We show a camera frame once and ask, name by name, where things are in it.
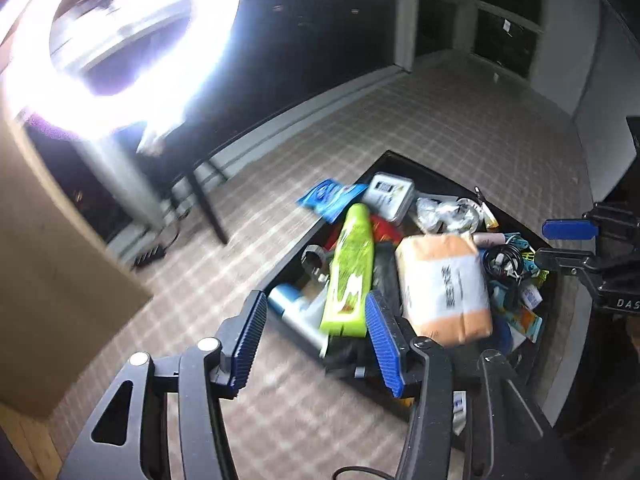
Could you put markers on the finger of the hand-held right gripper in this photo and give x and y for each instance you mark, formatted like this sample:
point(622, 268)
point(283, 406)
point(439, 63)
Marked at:
point(570, 230)
point(565, 260)

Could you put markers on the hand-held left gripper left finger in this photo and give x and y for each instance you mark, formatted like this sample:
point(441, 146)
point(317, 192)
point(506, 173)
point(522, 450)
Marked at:
point(247, 347)

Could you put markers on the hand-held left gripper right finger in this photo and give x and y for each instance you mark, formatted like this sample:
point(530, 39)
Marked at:
point(382, 347)

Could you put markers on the white tissue packet blue print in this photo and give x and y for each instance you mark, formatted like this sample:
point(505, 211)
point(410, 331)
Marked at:
point(530, 297)

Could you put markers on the green bottle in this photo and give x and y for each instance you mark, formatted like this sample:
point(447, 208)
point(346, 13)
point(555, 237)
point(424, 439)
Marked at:
point(350, 270)

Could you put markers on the orange and white tissue pack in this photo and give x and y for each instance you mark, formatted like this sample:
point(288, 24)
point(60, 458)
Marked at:
point(440, 285)

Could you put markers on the black rectangular container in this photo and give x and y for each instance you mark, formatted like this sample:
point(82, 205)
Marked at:
point(430, 177)

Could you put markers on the blue snack packet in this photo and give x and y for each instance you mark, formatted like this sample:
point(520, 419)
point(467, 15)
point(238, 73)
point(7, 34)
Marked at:
point(330, 197)

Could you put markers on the teal plastic clothes clip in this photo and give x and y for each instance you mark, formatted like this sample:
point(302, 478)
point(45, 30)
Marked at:
point(525, 260)

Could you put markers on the white and blue bottle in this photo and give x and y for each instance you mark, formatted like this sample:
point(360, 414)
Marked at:
point(292, 305)

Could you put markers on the colourful teal orange packet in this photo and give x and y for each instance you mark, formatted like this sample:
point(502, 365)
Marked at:
point(527, 322)

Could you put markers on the black pouch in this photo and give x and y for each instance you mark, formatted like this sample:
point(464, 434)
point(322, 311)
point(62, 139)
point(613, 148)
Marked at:
point(386, 270)

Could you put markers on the pink bottle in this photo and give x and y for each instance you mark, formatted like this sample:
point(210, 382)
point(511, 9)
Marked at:
point(487, 238)

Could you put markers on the yellow and white tube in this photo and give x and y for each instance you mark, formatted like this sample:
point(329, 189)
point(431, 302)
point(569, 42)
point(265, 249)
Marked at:
point(490, 217)

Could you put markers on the black round clamp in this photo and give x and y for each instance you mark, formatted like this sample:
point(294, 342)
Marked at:
point(315, 260)

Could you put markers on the red snack bag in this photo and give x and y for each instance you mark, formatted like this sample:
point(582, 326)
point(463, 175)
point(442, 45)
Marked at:
point(385, 230)

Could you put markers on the clear plastic bag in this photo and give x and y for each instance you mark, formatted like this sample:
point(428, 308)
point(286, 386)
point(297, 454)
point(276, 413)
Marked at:
point(440, 215)

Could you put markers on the black power strip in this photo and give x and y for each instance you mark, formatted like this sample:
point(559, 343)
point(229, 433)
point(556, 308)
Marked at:
point(150, 256)

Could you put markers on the black tripod stand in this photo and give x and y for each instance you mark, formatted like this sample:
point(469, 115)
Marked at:
point(207, 205)

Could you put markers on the white and blue box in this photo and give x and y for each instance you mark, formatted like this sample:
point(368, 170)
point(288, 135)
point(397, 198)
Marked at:
point(387, 195)

